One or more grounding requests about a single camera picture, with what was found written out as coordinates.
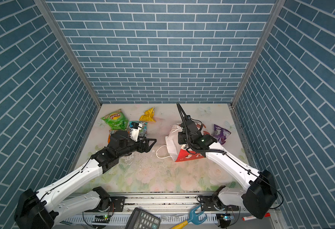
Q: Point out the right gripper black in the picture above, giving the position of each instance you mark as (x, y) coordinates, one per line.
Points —
(180, 139)

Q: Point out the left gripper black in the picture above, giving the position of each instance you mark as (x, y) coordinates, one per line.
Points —
(146, 148)

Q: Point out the red white paper gift bag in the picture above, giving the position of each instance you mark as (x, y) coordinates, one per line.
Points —
(176, 151)

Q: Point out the purple snack packet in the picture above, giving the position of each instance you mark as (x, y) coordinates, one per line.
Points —
(220, 134)

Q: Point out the yellow snack packet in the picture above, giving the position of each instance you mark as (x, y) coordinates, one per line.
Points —
(148, 115)

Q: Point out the orange colourful snack packet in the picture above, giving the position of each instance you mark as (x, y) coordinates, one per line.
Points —
(110, 133)

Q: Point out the green snack packet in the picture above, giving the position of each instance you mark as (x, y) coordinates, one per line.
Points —
(116, 120)

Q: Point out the teal pink snack packet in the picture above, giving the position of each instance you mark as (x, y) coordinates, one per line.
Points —
(143, 132)

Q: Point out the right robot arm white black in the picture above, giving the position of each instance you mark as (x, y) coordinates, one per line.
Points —
(258, 192)

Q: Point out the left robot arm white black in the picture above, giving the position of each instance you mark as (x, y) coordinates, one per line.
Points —
(50, 205)

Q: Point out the black calculator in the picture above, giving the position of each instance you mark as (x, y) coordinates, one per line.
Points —
(141, 219)

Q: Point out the blue yellow clamp tool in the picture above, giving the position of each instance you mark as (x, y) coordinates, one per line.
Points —
(193, 218)

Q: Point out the red white marker pen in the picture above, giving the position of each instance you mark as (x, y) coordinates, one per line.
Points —
(248, 218)

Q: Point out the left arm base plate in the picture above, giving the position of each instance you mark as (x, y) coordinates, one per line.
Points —
(113, 203)

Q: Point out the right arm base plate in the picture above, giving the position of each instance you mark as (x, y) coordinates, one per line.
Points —
(212, 203)

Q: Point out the aluminium front rail frame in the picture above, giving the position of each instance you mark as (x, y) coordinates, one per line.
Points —
(174, 203)

